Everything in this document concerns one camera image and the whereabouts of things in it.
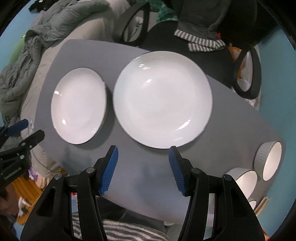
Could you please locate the white plate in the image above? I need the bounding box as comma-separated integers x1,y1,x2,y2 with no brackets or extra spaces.
51,67,107,145
113,51,213,149

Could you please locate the white ribbed bowl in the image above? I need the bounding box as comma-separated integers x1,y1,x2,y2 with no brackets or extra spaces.
253,141,282,181
226,167,257,199
248,200,257,210

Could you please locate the person left hand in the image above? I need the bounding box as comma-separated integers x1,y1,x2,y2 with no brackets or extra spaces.
1,183,19,215

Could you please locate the grey quilted duvet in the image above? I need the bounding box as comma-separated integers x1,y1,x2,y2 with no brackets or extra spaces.
1,1,109,126

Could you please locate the striped grey white fabric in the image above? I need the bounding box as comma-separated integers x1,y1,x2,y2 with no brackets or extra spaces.
71,211,170,241

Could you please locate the orange printed bag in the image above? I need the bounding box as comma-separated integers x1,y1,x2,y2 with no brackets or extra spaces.
227,46,248,79

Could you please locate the black office chair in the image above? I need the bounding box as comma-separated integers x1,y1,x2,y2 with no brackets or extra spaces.
112,1,261,99

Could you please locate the grey hooded garment on chair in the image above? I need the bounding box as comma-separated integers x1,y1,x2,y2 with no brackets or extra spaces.
173,0,258,53

